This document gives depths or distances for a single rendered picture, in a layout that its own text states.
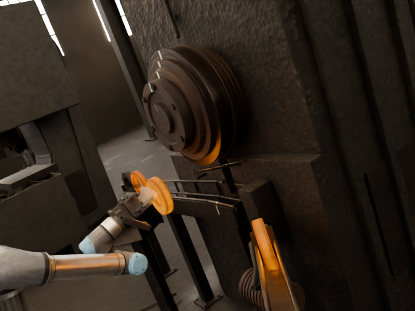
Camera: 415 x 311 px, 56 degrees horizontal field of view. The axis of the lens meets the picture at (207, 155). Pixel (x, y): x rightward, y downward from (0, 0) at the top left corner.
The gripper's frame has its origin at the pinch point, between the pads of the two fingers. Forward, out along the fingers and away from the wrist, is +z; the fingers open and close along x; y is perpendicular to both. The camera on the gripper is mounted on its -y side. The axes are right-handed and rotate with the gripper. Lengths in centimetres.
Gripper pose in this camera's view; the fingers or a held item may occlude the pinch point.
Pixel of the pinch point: (157, 191)
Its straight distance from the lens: 157.8
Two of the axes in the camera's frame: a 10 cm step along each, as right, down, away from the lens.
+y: -5.4, -7.7, -3.4
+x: -5.2, -0.1, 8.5
